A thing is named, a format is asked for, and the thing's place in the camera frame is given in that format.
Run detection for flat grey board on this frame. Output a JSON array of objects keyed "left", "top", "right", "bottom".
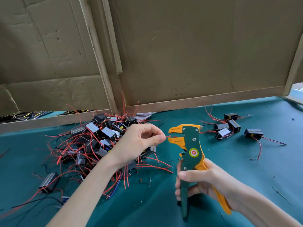
[{"left": 284, "top": 83, "right": 303, "bottom": 104}]

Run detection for thin wooden strip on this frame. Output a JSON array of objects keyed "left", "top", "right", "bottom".
[{"left": 101, "top": 0, "right": 123, "bottom": 75}]

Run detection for pile of wired transformers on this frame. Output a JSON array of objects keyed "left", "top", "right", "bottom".
[{"left": 0, "top": 104, "right": 174, "bottom": 220}]

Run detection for person's left hand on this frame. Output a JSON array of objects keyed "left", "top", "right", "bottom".
[{"left": 109, "top": 123, "right": 167, "bottom": 167}]

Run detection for heap of black cables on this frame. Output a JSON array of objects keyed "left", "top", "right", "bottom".
[{"left": 0, "top": 109, "right": 93, "bottom": 123}]

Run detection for wide wooden post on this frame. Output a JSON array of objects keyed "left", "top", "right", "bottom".
[{"left": 78, "top": 0, "right": 118, "bottom": 114}]

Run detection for long wooden bottom rail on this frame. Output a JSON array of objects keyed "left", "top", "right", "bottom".
[{"left": 125, "top": 86, "right": 285, "bottom": 114}]

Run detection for smooth brown cardboard panel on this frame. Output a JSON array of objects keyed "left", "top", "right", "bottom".
[{"left": 109, "top": 0, "right": 303, "bottom": 104}]

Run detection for short wooden bottom rail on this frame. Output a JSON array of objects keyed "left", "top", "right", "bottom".
[{"left": 0, "top": 110, "right": 112, "bottom": 134}]

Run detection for wooden corner post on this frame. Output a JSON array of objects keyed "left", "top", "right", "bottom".
[{"left": 282, "top": 45, "right": 303, "bottom": 96}]

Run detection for person's left forearm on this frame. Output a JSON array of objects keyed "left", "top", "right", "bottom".
[{"left": 46, "top": 156, "right": 123, "bottom": 227}]

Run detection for person's right hand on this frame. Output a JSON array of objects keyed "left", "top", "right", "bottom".
[{"left": 174, "top": 158, "right": 238, "bottom": 205}]

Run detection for orange green wire strippers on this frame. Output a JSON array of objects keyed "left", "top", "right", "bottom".
[{"left": 168, "top": 124, "right": 233, "bottom": 219}]

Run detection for creased brown cardboard panel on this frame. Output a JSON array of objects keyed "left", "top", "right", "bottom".
[{"left": 0, "top": 0, "right": 112, "bottom": 116}]

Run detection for person's right forearm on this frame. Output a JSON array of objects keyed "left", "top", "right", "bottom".
[{"left": 226, "top": 184, "right": 303, "bottom": 227}]

